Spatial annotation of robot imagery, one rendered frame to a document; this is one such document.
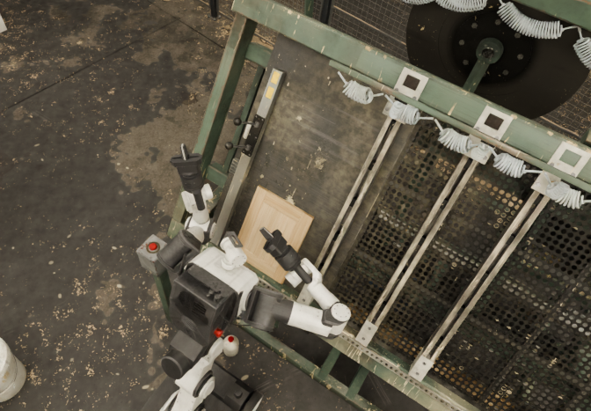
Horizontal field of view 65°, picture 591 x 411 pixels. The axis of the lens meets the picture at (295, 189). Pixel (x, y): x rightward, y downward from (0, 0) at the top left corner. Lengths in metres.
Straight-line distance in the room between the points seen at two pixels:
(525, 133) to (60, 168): 3.36
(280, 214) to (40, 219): 2.13
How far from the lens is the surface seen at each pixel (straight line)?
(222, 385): 2.91
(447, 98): 1.81
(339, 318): 1.83
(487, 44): 2.25
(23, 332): 3.47
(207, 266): 1.86
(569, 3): 2.11
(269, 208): 2.23
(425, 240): 1.98
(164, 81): 4.67
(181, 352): 2.05
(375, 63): 1.86
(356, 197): 2.02
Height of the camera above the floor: 3.02
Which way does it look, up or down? 53 degrees down
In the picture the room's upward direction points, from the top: 10 degrees clockwise
